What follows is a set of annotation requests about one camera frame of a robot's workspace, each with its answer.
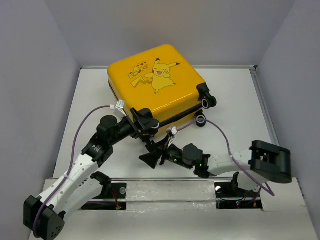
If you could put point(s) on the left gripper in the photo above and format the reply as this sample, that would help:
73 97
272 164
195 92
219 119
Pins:
143 127

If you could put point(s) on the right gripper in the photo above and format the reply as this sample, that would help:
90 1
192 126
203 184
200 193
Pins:
151 158

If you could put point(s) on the yellow hard-shell suitcase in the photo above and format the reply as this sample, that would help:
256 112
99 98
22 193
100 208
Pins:
161 80

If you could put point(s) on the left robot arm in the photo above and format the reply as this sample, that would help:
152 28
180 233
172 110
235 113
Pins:
43 214

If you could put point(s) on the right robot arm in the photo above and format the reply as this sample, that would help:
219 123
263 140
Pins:
254 167

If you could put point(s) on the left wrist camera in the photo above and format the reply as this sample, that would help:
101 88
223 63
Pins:
119 109

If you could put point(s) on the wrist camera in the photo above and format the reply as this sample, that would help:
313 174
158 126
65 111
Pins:
172 131
119 109

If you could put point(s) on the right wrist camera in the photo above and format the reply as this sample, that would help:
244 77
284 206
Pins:
172 131

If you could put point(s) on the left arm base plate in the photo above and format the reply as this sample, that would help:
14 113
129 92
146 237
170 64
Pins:
111 198

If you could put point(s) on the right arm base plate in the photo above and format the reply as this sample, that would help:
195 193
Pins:
229 197

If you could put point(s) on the aluminium table rail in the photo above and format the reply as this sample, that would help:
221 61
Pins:
263 105

